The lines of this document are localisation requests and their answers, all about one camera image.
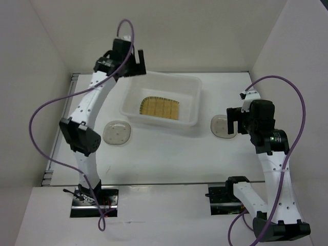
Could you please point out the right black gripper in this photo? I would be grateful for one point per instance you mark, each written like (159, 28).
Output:
(235, 114)

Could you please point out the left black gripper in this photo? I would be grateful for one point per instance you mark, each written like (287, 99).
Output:
(139, 68)

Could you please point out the clear square plate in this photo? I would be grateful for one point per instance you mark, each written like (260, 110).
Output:
(116, 133)
(219, 127)

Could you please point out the woven bamboo tray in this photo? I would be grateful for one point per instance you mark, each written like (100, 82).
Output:
(159, 107)

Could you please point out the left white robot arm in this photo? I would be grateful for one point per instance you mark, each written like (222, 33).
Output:
(78, 129)

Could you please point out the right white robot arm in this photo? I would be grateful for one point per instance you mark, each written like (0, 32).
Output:
(278, 219)

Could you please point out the translucent plastic bin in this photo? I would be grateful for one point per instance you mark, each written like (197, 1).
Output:
(184, 89)

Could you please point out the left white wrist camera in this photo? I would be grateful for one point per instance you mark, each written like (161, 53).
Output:
(126, 38)

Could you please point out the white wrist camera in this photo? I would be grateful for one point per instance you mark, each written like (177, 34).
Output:
(126, 38)
(247, 97)

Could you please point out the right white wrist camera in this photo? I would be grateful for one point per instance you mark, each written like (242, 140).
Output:
(247, 97)

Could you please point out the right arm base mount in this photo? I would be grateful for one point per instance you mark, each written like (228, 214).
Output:
(221, 201)

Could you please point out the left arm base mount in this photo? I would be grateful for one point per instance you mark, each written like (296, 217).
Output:
(84, 206)

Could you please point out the aluminium table frame rail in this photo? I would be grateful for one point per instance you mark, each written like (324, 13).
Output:
(46, 181)

